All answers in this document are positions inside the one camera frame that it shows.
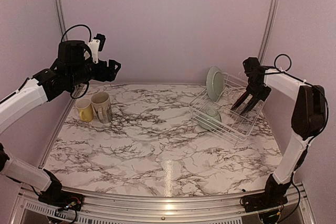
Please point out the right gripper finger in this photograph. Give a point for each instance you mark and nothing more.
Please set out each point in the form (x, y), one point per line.
(250, 105)
(240, 100)

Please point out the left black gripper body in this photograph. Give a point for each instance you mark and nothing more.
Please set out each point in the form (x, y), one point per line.
(100, 75)

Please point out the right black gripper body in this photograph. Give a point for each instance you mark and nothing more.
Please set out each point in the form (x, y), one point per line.
(256, 89)

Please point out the beige patterned mug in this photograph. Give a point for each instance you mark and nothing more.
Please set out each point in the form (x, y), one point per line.
(102, 107)

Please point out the green floral plate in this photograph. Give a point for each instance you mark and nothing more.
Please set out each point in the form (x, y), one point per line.
(214, 83)

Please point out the yellow mug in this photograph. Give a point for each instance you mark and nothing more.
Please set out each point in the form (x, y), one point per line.
(85, 110)

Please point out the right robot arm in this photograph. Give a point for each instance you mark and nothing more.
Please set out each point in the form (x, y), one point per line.
(309, 119)

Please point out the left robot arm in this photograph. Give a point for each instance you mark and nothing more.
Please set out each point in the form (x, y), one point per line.
(77, 63)

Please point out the green bowl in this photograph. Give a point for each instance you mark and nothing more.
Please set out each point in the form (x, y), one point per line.
(209, 119)

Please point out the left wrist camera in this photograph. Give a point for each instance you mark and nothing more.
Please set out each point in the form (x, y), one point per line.
(96, 45)

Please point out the white wire dish rack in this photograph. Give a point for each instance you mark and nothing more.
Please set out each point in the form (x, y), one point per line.
(235, 128)

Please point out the right aluminium frame post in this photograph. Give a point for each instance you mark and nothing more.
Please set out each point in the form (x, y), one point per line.
(271, 17)

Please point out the aluminium frame post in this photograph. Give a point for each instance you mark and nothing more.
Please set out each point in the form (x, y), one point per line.
(61, 20)
(271, 17)

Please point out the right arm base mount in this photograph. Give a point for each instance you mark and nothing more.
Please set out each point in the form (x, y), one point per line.
(260, 201)

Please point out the left aluminium frame post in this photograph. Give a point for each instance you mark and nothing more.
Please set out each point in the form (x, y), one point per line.
(61, 20)

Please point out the front aluminium rail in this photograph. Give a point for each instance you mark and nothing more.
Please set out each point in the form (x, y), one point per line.
(113, 208)

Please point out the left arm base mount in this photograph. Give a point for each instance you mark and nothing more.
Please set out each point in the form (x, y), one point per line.
(68, 203)

